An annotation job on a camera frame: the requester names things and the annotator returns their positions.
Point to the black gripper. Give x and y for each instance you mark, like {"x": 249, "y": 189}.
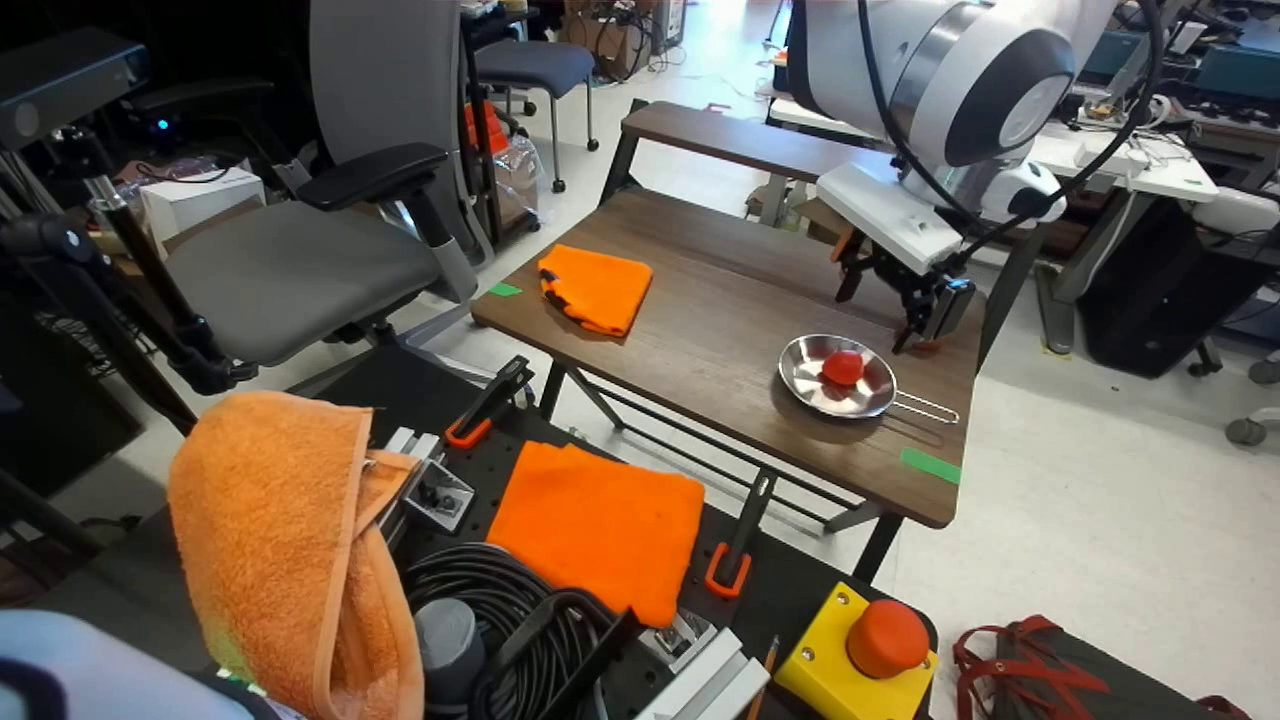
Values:
{"x": 902, "y": 273}

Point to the red round toy tomato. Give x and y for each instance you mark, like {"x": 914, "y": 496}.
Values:
{"x": 840, "y": 369}

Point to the cardboard box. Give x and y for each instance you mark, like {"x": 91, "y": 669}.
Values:
{"x": 812, "y": 214}

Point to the large green tape strip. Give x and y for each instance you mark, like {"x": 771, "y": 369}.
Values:
{"x": 929, "y": 464}

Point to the dark wooden desk with shelf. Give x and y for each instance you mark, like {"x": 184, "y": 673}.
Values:
{"x": 722, "y": 143}

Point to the black bin under table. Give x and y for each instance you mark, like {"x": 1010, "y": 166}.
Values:
{"x": 1162, "y": 286}

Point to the folded orange cloth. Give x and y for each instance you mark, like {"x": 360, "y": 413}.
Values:
{"x": 601, "y": 289}

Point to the white work table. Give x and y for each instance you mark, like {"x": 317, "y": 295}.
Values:
{"x": 1186, "y": 172}

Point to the flat orange felt cloth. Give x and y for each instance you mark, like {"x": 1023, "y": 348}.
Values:
{"x": 601, "y": 524}

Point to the yellow emergency stop button box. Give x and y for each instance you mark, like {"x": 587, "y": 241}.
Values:
{"x": 840, "y": 664}

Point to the small green tape strip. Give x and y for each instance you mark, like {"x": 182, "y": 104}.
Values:
{"x": 506, "y": 289}

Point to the small grey chair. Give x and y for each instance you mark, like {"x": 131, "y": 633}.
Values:
{"x": 532, "y": 64}

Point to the grey cylinder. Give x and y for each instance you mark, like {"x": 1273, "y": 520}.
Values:
{"x": 450, "y": 645}

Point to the grey office chair with armrests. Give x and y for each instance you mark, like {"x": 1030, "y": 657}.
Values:
{"x": 293, "y": 264}

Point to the draped orange terry towel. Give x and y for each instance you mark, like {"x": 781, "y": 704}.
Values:
{"x": 282, "y": 535}

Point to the white box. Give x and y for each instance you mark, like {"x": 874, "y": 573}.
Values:
{"x": 202, "y": 201}

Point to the black tripod legs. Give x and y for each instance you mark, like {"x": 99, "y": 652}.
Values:
{"x": 160, "y": 286}

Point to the silver wrist camera bar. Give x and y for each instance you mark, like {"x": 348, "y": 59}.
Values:
{"x": 886, "y": 214}

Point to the aluminium extrusion rail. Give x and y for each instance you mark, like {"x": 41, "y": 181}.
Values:
{"x": 707, "y": 673}

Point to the small metal bracket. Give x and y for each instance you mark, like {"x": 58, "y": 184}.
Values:
{"x": 436, "y": 492}

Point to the black camera on stand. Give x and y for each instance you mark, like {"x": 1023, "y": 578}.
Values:
{"x": 63, "y": 80}

